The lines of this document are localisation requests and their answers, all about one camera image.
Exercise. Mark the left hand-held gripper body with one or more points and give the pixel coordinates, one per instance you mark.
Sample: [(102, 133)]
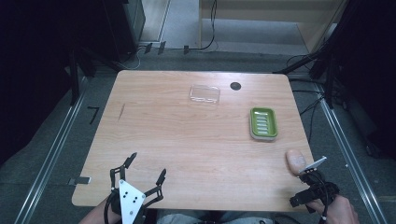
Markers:
[(130, 199)]

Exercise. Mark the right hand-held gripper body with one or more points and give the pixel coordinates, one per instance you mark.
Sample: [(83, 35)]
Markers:
[(317, 183)]

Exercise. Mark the beige soap bar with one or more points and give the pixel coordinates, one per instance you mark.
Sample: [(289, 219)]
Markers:
[(295, 161)]

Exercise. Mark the person's left hand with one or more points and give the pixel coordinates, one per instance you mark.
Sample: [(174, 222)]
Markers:
[(109, 215)]

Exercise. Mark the person's right hand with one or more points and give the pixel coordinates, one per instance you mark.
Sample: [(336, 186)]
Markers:
[(337, 211)]

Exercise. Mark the green soap dish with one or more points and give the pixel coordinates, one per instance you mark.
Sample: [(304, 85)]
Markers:
[(263, 123)]

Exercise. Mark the clear plastic lid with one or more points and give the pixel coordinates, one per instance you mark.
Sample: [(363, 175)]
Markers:
[(205, 93)]

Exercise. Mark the black round table grommet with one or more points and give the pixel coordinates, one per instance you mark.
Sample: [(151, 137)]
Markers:
[(235, 86)]

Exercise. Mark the black tripod stand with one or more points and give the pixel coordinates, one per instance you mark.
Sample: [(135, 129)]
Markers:
[(314, 59)]

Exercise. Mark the black plug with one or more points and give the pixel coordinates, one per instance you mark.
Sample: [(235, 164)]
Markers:
[(162, 47), (148, 48), (186, 49)]

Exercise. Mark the dark cabinet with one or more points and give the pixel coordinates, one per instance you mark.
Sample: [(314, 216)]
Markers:
[(124, 28)]

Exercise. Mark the light wooden furniture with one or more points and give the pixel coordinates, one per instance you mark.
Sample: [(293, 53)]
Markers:
[(271, 18)]

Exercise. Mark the metal table bracket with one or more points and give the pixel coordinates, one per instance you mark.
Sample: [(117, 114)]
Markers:
[(79, 180)]

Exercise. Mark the metal floor rail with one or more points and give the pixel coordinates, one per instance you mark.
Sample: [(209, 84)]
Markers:
[(350, 155), (51, 154)]

